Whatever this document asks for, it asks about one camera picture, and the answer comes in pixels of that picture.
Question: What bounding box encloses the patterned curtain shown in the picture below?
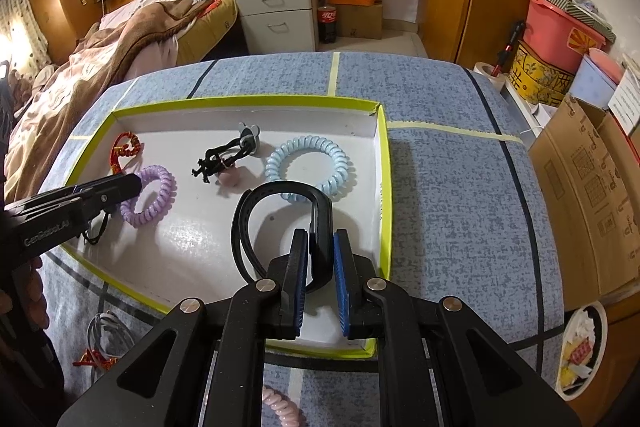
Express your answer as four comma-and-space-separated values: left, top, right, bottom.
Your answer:
0, 0, 51, 72

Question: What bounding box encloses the black hair tie teal bead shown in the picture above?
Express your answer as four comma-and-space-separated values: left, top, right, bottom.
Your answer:
82, 209, 114, 248

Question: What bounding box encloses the light blue box pink lid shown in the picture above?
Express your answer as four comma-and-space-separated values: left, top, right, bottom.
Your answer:
570, 48, 626, 110

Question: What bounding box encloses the large cardboard box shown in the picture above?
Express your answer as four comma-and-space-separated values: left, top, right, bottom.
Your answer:
529, 96, 640, 304

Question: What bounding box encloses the brown blanket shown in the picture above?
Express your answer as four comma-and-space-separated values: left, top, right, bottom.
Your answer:
5, 0, 201, 204

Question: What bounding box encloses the blue patterned tablecloth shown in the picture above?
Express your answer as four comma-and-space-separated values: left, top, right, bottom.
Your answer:
35, 52, 567, 427

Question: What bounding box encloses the red knotted bracelet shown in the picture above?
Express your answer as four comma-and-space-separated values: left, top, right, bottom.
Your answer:
110, 132, 144, 180

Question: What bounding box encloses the striped flat box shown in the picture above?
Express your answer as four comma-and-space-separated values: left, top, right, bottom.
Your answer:
529, 0, 617, 44

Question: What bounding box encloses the red handled tool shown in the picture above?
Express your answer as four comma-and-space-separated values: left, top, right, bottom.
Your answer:
492, 21, 526, 78

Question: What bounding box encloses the small cardboard box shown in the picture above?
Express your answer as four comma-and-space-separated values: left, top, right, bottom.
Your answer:
336, 2, 385, 40

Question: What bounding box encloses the pink plastic bucket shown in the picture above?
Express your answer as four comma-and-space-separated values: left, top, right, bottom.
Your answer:
522, 0, 617, 76

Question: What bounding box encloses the grey cord hair tie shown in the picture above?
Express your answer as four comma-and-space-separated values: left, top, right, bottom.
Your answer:
86, 311, 132, 360

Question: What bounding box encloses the tape roll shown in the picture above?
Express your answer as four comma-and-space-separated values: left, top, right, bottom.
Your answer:
474, 62, 506, 80

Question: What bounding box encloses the yellow patterned tin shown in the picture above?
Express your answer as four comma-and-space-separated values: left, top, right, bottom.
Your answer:
510, 41, 577, 108

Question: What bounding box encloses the purple spiral hair tie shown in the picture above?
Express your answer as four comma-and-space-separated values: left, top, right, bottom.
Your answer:
120, 164, 177, 228

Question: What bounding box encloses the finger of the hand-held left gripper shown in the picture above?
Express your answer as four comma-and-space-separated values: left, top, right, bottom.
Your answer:
4, 173, 142, 222

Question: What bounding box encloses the round bin with scraps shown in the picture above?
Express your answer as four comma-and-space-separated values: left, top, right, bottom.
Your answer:
555, 302, 609, 401

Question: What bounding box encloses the pink spiral hair tie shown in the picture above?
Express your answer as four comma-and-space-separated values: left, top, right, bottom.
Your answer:
262, 384, 306, 427

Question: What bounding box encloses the pink quilt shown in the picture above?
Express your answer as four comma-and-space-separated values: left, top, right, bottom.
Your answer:
99, 0, 168, 30

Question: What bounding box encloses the person's left hand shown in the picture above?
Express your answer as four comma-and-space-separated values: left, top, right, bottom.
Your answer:
0, 256, 49, 343

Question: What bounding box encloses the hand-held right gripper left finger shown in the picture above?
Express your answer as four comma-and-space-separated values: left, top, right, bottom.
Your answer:
57, 228, 311, 427

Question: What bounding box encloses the brown stuffed toy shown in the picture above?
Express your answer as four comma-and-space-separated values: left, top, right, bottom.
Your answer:
7, 67, 34, 118

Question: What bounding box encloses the white paper sheet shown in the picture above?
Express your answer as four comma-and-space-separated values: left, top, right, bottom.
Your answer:
607, 71, 640, 138

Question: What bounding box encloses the light blue spiral hair tie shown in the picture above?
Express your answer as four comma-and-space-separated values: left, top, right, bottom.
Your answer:
264, 135, 352, 202

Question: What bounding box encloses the green cardboard box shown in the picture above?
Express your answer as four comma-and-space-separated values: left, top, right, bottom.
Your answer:
60, 96, 394, 361

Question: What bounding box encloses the black wristband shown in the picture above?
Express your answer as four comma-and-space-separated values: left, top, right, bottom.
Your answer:
230, 181, 335, 293

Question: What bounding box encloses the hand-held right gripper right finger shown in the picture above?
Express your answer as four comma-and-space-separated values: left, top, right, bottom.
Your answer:
332, 229, 583, 427

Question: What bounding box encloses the black hair tie pink bobble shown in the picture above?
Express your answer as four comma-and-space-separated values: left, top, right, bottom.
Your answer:
190, 122, 262, 188

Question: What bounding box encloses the red tassel beaded bracelet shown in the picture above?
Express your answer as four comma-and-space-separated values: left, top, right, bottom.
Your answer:
73, 348, 121, 369

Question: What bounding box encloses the cola bottle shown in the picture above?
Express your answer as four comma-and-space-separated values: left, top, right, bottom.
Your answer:
317, 5, 339, 44

